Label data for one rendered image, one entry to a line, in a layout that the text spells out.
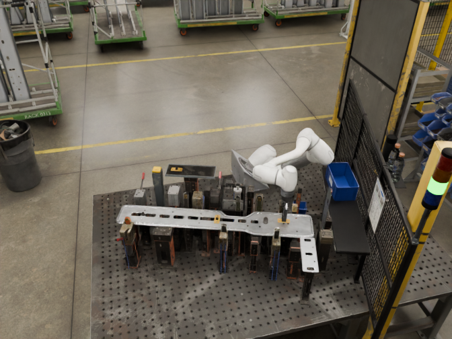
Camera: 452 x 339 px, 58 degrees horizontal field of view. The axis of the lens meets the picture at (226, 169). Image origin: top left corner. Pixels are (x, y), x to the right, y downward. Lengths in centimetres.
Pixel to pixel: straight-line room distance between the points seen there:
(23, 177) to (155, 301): 270
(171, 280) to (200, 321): 38
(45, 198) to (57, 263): 102
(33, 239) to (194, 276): 209
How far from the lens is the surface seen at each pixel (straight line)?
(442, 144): 207
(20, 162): 494
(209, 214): 292
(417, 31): 448
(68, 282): 403
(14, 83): 643
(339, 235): 283
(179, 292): 286
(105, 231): 334
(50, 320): 383
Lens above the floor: 300
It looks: 37 degrees down
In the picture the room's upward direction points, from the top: straight up
